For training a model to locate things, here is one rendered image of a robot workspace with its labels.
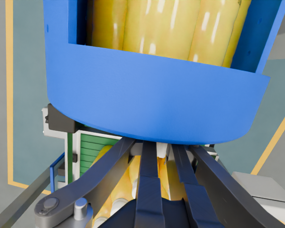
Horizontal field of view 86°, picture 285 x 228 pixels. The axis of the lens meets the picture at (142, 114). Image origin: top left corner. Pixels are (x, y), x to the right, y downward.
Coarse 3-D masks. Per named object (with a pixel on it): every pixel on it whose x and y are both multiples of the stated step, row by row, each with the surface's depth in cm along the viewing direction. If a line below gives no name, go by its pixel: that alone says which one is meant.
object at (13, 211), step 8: (48, 168) 65; (40, 176) 60; (48, 176) 61; (32, 184) 56; (40, 184) 57; (48, 184) 61; (24, 192) 53; (32, 192) 53; (40, 192) 57; (16, 200) 49; (24, 200) 50; (32, 200) 53; (8, 208) 47; (16, 208) 47; (24, 208) 50; (0, 216) 44; (8, 216) 45; (16, 216) 47; (0, 224) 42; (8, 224) 44
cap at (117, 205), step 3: (120, 201) 32; (114, 204) 32; (117, 204) 32; (120, 204) 31; (123, 204) 32; (114, 207) 31; (117, 207) 31; (120, 207) 31; (111, 210) 31; (114, 210) 31; (117, 210) 31; (111, 213) 31
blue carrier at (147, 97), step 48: (48, 0) 12; (48, 48) 14; (96, 48) 10; (240, 48) 24; (48, 96) 16; (96, 96) 11; (144, 96) 11; (192, 96) 11; (240, 96) 12; (192, 144) 13
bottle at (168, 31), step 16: (128, 0) 14; (144, 0) 12; (160, 0) 12; (176, 0) 12; (192, 0) 13; (128, 16) 14; (144, 16) 13; (160, 16) 12; (176, 16) 13; (192, 16) 13; (128, 32) 14; (144, 32) 13; (160, 32) 13; (176, 32) 13; (192, 32) 14; (128, 48) 14; (144, 48) 13; (160, 48) 13; (176, 48) 14
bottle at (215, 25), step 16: (208, 0) 16; (224, 0) 16; (240, 0) 17; (208, 16) 16; (224, 16) 16; (208, 32) 17; (224, 32) 17; (192, 48) 17; (208, 48) 17; (224, 48) 18
